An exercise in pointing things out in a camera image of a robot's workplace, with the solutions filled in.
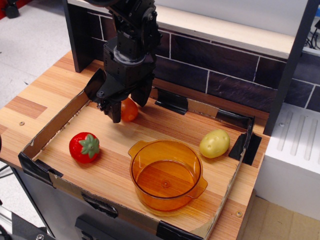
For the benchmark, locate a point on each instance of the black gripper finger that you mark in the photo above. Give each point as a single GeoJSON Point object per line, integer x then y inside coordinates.
{"type": "Point", "coordinates": [142, 91]}
{"type": "Point", "coordinates": [114, 110]}

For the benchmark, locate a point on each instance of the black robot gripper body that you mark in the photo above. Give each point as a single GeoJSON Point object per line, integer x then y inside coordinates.
{"type": "Point", "coordinates": [122, 73]}

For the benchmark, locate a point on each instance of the orange toy carrot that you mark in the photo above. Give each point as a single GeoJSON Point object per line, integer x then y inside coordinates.
{"type": "Point", "coordinates": [129, 110]}

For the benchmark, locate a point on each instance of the orange transparent plastic pot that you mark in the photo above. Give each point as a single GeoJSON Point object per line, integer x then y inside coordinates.
{"type": "Point", "coordinates": [167, 174]}

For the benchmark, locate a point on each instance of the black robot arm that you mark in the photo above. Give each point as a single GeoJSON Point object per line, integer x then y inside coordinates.
{"type": "Point", "coordinates": [137, 33]}

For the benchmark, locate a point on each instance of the taped cardboard fence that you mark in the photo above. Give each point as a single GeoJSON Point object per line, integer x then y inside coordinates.
{"type": "Point", "coordinates": [98, 200]}

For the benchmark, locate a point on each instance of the red toy strawberry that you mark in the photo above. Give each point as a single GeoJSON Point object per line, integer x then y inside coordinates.
{"type": "Point", "coordinates": [84, 147]}

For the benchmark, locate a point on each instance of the yellow toy potato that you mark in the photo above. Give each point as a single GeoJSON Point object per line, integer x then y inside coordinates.
{"type": "Point", "coordinates": [214, 144]}

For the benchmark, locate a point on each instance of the dark tile backsplash panel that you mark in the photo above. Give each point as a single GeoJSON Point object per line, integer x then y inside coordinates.
{"type": "Point", "coordinates": [232, 61]}

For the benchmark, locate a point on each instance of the white ribbed sink unit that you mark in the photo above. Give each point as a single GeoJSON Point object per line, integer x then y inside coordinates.
{"type": "Point", "coordinates": [289, 175]}

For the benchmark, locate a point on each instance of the black vertical post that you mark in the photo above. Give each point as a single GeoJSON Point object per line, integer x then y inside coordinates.
{"type": "Point", "coordinates": [293, 59]}

